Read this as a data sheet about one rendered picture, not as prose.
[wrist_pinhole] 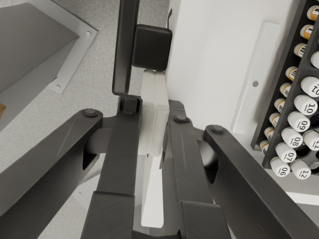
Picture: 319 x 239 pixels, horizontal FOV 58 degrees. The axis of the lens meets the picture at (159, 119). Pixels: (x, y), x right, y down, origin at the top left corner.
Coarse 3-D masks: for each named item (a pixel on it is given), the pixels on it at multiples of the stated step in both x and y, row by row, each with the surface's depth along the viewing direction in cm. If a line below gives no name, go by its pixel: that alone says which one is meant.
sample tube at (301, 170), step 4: (296, 160) 24; (300, 160) 24; (292, 164) 24; (296, 164) 24; (300, 164) 24; (304, 164) 24; (292, 168) 24; (296, 168) 24; (300, 168) 23; (304, 168) 23; (308, 168) 23; (296, 172) 24; (300, 172) 23; (304, 172) 23; (308, 172) 23; (296, 176) 24; (300, 176) 24; (304, 176) 24; (308, 176) 24
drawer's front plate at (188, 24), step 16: (176, 0) 19; (192, 0) 16; (208, 0) 16; (176, 16) 18; (192, 16) 17; (208, 16) 17; (176, 32) 17; (192, 32) 17; (176, 48) 17; (192, 48) 17; (176, 64) 18; (192, 64) 18; (176, 80) 18; (192, 80) 18; (176, 96) 19; (144, 176) 29; (160, 176) 21; (144, 192) 25; (160, 192) 22; (144, 208) 23; (160, 208) 23; (144, 224) 24; (160, 224) 24
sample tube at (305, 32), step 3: (303, 27) 22; (306, 27) 22; (309, 27) 22; (312, 27) 21; (303, 30) 22; (306, 30) 22; (309, 30) 21; (300, 33) 23; (303, 33) 22; (306, 33) 22; (309, 33) 21; (303, 36) 22; (306, 36) 22; (309, 36) 21
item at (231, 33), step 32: (224, 0) 25; (256, 0) 25; (288, 0) 25; (224, 32) 26; (256, 32) 26; (288, 32) 26; (224, 64) 27; (192, 96) 29; (224, 96) 29; (256, 160) 31; (288, 192) 27
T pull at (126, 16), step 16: (128, 0) 18; (128, 16) 18; (128, 32) 18; (144, 32) 19; (160, 32) 19; (128, 48) 19; (144, 48) 19; (160, 48) 19; (128, 64) 19; (144, 64) 19; (160, 64) 19; (128, 80) 20
